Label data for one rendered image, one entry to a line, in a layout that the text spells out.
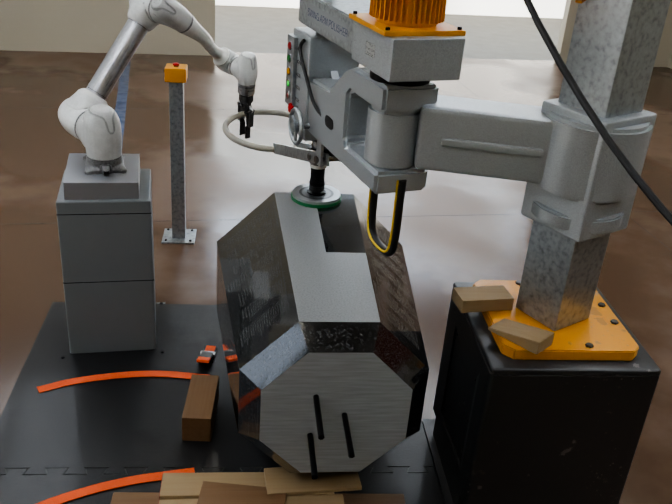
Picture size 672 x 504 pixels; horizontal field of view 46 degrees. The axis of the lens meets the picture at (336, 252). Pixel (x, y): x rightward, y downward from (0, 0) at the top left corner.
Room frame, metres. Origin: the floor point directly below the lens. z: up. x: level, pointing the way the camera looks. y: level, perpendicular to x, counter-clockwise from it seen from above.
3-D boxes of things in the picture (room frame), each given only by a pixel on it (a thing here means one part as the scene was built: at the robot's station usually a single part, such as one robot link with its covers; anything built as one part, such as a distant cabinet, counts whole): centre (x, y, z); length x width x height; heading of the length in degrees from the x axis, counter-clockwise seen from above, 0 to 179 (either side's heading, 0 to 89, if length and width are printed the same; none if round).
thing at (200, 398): (2.66, 0.52, 0.07); 0.30 x 0.12 x 0.12; 4
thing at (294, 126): (3.01, 0.17, 1.24); 0.15 x 0.10 x 0.15; 24
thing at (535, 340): (2.31, -0.66, 0.80); 0.20 x 0.10 x 0.05; 47
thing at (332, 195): (3.16, 0.11, 0.89); 0.21 x 0.21 x 0.01
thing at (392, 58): (2.84, -0.04, 1.66); 0.96 x 0.25 x 0.17; 24
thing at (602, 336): (2.49, -0.81, 0.76); 0.49 x 0.49 x 0.05; 7
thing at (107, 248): (3.29, 1.07, 0.40); 0.50 x 0.50 x 0.80; 14
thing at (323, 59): (3.09, 0.07, 1.37); 0.36 x 0.22 x 0.45; 24
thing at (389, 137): (2.56, -0.16, 1.39); 0.19 x 0.19 x 0.20
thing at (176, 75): (4.40, 0.99, 0.54); 0.20 x 0.20 x 1.09; 7
